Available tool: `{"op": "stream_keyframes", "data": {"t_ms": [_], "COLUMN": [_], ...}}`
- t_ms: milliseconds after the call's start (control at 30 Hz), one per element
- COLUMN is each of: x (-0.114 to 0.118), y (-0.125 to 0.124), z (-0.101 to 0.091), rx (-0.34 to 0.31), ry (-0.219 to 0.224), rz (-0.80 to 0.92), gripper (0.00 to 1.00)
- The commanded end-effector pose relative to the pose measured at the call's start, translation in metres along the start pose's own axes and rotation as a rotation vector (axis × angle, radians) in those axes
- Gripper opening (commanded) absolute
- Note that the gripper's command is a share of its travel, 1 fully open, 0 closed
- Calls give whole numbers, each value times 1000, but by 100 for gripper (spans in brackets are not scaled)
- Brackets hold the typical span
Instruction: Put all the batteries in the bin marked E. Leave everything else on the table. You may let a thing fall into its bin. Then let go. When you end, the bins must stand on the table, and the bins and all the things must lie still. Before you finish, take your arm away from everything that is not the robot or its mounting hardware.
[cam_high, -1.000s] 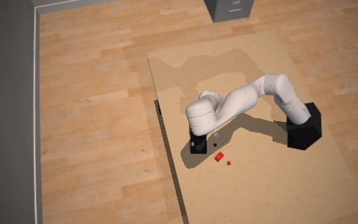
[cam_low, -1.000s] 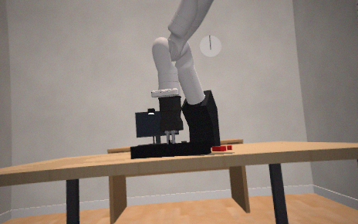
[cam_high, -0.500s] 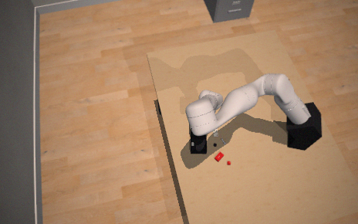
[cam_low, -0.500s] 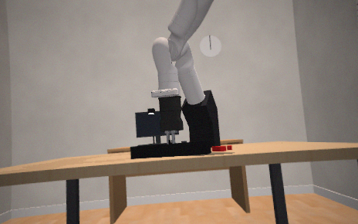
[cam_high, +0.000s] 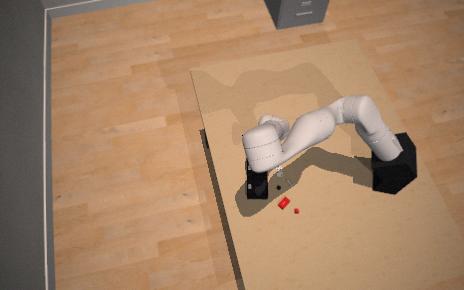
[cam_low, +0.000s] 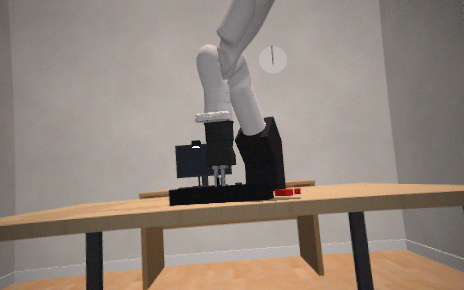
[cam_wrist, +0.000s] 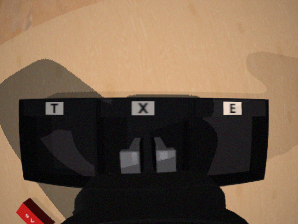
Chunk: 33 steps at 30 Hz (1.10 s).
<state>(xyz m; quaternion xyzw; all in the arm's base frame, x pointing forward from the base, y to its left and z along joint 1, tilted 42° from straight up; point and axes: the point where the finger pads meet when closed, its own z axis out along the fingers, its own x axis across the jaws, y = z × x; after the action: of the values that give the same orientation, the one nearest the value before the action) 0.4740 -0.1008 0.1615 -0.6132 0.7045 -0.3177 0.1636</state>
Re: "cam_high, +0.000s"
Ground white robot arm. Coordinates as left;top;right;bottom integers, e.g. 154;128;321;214
242;95;403;173

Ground red nine-volt battery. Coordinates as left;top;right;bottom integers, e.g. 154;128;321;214
278;197;290;210

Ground black rack of three bins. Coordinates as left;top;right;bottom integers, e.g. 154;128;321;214
247;160;268;199

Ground white domino tile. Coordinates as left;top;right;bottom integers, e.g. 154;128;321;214
276;166;283;177

